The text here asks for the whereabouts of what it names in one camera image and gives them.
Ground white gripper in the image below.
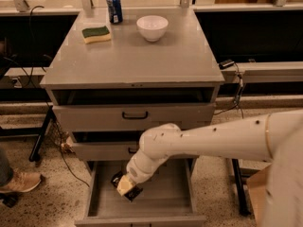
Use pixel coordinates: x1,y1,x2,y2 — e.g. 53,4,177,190
116,161,149,196

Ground dark chocolate bar wrapper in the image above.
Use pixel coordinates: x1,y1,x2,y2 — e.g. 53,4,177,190
111,171,143,201

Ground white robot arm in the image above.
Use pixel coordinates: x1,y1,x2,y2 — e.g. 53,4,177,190
117,110,303,227

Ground bottom grey drawer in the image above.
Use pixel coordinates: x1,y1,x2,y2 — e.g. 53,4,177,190
75,159,205,227

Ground grey drawer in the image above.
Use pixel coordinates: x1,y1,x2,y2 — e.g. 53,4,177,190
53,104,214,131
72,141,138,161
75,159,205,227

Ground middle grey drawer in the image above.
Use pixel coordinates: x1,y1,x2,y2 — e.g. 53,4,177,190
72,141,138,161

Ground top grey drawer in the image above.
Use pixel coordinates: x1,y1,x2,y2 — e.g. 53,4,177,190
53,104,214,131

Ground grey drawer cabinet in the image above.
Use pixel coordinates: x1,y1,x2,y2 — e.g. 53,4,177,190
40,7,225,227

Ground tan sneaker shoe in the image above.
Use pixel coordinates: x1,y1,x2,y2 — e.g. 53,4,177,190
0,170,42,193

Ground black table leg right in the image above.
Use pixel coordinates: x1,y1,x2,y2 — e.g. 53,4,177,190
232,159,250,217

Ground black table leg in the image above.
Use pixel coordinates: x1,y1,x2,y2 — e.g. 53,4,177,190
0,107,54,162
232,159,250,217

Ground black table leg left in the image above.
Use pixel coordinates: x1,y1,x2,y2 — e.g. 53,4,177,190
0,107,54,162

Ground brown cardboard box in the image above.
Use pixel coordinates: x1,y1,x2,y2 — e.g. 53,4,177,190
246,166,270,227

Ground green yellow sponge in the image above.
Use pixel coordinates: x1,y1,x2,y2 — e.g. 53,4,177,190
82,26,111,44

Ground small black device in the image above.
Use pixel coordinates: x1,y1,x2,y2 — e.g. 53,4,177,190
219,60,235,70

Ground white ceramic bowl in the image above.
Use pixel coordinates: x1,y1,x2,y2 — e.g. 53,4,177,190
136,15,169,42

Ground blue soda can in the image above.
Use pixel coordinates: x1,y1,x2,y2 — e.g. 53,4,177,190
106,0,123,24

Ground black cable right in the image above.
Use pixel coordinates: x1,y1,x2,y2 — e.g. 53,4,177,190
213,62,245,120

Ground black cable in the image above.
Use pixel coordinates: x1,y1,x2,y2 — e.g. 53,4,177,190
3,5,91,188
213,62,245,120

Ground black cable left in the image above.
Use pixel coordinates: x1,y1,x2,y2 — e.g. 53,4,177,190
3,5,91,188

